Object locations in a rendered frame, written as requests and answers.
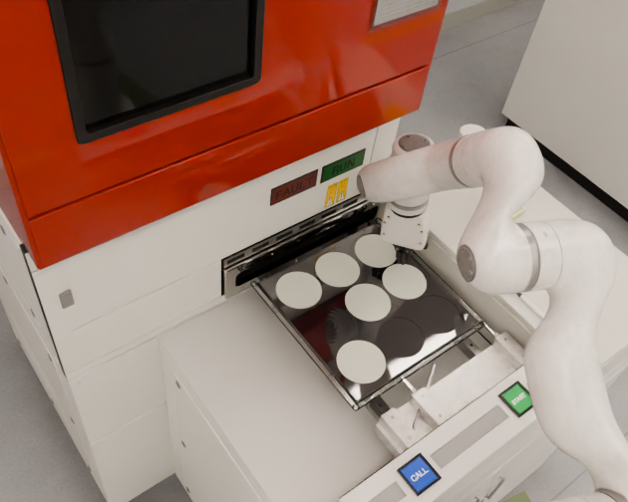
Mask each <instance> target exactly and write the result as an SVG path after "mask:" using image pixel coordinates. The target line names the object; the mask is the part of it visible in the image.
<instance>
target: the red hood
mask: <svg viewBox="0 0 628 502"><path fill-rule="evenodd" d="M448 2H449V0H0V208H1V210H2V211H3V213H4V215H5V216H6V218H7V220H8V221H9V223H10V225H11V226H12V228H13V229H14V231H15V233H16V234H17V236H18V238H19V239H20V241H21V242H22V244H23V246H24V247H25V249H26V251H27V252H28V254H29V256H30V257H31V259H32V260H33V262H34V264H35V265H36V267H37V269H40V270H42V269H44V268H46V267H49V266H51V265H54V264H56V263H58V262H61V261H63V260H65V259H68V258H70V257H72V256H75V255H77V254H79V253H82V252H84V251H87V250H89V249H91V248H94V247H96V246H98V245H101V244H103V243H105V242H108V241H110V240H112V239H115V238H117V237H120V236H122V235H124V234H127V233H129V232H131V231H134V230H136V229H138V228H141V227H143V226H145V225H148V224H150V223H152V222H155V221H157V220H160V219H162V218H164V217H167V216H169V215H171V214H174V213H176V212H178V211H181V210H183V209H185V208H188V207H190V206H192V205H194V204H196V203H199V202H201V201H203V200H206V199H208V198H210V197H213V196H215V195H217V194H220V193H222V192H225V191H227V190H229V189H232V188H234V187H236V186H239V185H241V184H243V183H246V182H248V181H250V180H253V179H255V178H258V177H260V176H262V175H265V174H267V173H269V172H272V171H274V170H276V169H279V168H281V167H283V166H286V165H288V164H291V163H293V162H295V161H298V160H300V159H302V158H305V157H307V156H309V155H312V154H314V153H316V152H319V151H321V150H324V149H326V148H328V147H331V146H333V145H335V144H338V143H340V142H342V141H345V140H347V139H349V138H352V137H354V136H357V135H359V134H361V133H364V132H366V131H368V130H371V129H373V128H375V127H378V126H381V125H384V124H386V123H389V122H391V121H393V120H396V119H398V118H400V117H403V116H405V115H407V114H410V113H412V112H414V111H417V110H418V109H419V107H420V104H421V100H422V96H423V93H424V89H425V85H426V82H427V78H428V74H429V71H430V67H431V63H432V60H433V56H434V52H435V49H436V45H437V42H438V39H439V35H440V31H441V28H442V24H443V20H444V17H445V13H446V10H447V6H448Z"/></svg>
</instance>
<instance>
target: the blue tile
mask: <svg viewBox="0 0 628 502"><path fill-rule="evenodd" d="M401 472H402V473H403V474H404V475H405V476H406V478H407V479H408V480H409V481H410V483H411V484H412V485H413V486H414V487H415V489H416V490H417V491H418V492H421V491H422V490H423V489H424V488H426V487H427V486H428V485H430V484H431V483H432V482H433V481H435V480H436V479H437V478H438V477H437V476H436V475H435V474H434V472H433V471H432V470H431V469H430V468H429V466H428V465H427V464H426V463H425V462H424V461H423V459H422V458H421V457H419V458H417V459H416V460H415V461H413V462H412V463H411V464H409V465H408V466H407V467H405V468H404V469H403V470H401Z"/></svg>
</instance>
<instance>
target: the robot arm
mask: <svg viewBox="0 0 628 502"><path fill-rule="evenodd" d="M543 177H544V162H543V158H542V154H541V152H540V149H539V147H538V145H537V143H536V141H535V140H534V138H533V137H532V136H531V135H530V134H529V133H528V132H527V131H525V130H524V129H522V128H519V127H516V126H500V127H495V128H491V129H486V130H482V131H478V132H474V133H471V134H467V135H463V136H459V137H455V138H452V139H448V140H445V141H442V142H439V143H434V142H433V141H432V140H431V139H430V138H429V137H427V136H426V135H423V134H420V133H415V132H410V133H405V134H402V135H400V136H398V137H397V138H396V139H395V140H394V142H393V144H392V153H391V155H390V156H389V157H388V158H385V159H382V160H379V161H376V162H373V163H370V164H367V165H365V166H364V167H363V168H361V170H360V171H359V173H358V175H357V187H358V190H359V192H360V194H361V195H362V196H363V197H364V198H365V199H367V200H369V201H371V202H377V203H379V202H387V204H386V207H385V211H384V215H383V220H382V226H381V239H382V240H384V241H386V242H388V243H391V244H392V245H393V246H394V247H395V250H396V258H398V263H397V264H402V265H405V262H406V261H409V259H410V254H411V251H413V250H423V249H425V250H426V249H427V248H428V245H429V244H428V239H427V238H428V237H429V233H430V212H429V206H428V204H429V197H430V194H432V193H436V192H440V191H445V190H453V189H468V188H480V187H482V194H481V198H480V201H479V203H478V206H477V208H476V210H475V211H474V213H473V215H472V217H471V220H470V221H469V223H468V225H467V227H466V229H465V231H464V233H463V235H462V237H461V239H460V242H459V245H458V250H457V263H458V267H459V270H460V272H461V274H462V276H463V278H464V279H465V281H466V282H467V283H468V284H469V285H470V286H471V287H472V288H474V289H475V290H477V291H479V292H482V293H485V294H489V295H505V294H515V293H524V292H532V291H541V290H545V291H546V292H547V293H548V296H549V307H548V310H547V312H546V315H545V316H544V318H543V320H542V321H541V322H540V324H539V325H538V327H537V328H536V329H535V331H534V332H533V333H532V335H531V336H530V338H529V339H528V341H527V343H526V345H525V349H524V354H523V363H524V370H525V375H526V380H527V385H528V389H529V394H530V398H531V402H532V405H533V409H534V412H535V415H536V418H537V420H538V422H539V425H540V427H541V429H542V430H543V432H544V433H545V435H546V436H547V438H548V439H549V440H550V441H551V442H552V443H553V444H554V445H555V446H556V447H557V448H558V449H560V450H561V451H563V452H564V453H566V454H568V455H569V456H571V457H573V458H575V459H576V460H578V461H579V462H580V463H581V464H582V465H583V466H584V467H585V468H586V470H587V471H588V472H589V474H590V476H591V478H592V480H593V483H594V492H593V493H588V494H584V495H579V496H574V497H569V498H564V499H560V500H555V501H551V502H628V441H627V440H626V438H625V437H624V435H623V433H622V431H621V430H620V428H619V426H618V424H617V421H616V419H615V417H614V414H613V411H612V408H611V405H610V402H609V398H608V394H607V390H606V385H605V381H604V376H603V372H602V368H601V364H600V360H599V355H598V349H597V329H598V323H599V319H600V316H601V313H602V310H603V307H604V305H605V302H606V300H607V298H608V296H609V294H610V292H611V289H612V287H613V285H614V282H615V278H616V273H617V259H616V253H615V250H614V246H613V244H612V242H611V240H610V239H609V237H608V236H607V234H606V233H605V232H604V231H603V230H602V229H601V228H599V227H598V226H597V225H595V224H593V223H590V222H587V221H584V220H578V219H553V220H540V221H528V222H517V223H516V222H514V221H513V220H512V216H513V214H514V213H515V212H516V211H517V210H518V209H519V208H521V207H522V206H523V205H524V204H525V203H526V202H527V201H528V200H529V199H530V198H531V197H532V196H533V195H534V193H535V192H536V191H537V190H538V188H539V187H540V185H541V183H542V180H543Z"/></svg>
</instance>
